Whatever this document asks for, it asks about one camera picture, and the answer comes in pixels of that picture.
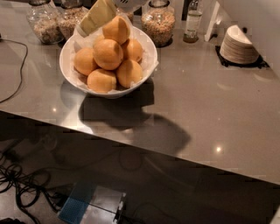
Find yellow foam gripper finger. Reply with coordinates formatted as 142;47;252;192
76;0;117;37

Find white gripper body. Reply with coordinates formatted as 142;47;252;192
112;0;149;13

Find front centre large orange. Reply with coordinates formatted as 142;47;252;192
93;39;123;70

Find white bowl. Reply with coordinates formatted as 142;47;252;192
59;22;159;100

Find right glass cereal jar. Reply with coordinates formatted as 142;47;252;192
141;0;176;47

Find glass cereal jar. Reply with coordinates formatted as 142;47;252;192
58;0;88;39
141;0;176;47

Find far left glass jar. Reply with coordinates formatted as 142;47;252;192
26;0;64;45

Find clear glass bottle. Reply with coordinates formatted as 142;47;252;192
183;0;203;43

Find white upright stand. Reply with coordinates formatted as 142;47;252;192
204;0;221;42

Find stack of paper plates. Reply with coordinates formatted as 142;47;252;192
220;24;259;65

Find black mat under plates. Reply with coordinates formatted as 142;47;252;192
215;45;269;69

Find blue and grey box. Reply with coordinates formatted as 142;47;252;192
58;182;126;224

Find black cable on table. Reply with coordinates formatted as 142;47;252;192
0;34;29;104

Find black floor cables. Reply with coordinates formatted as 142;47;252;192
0;151;69;224

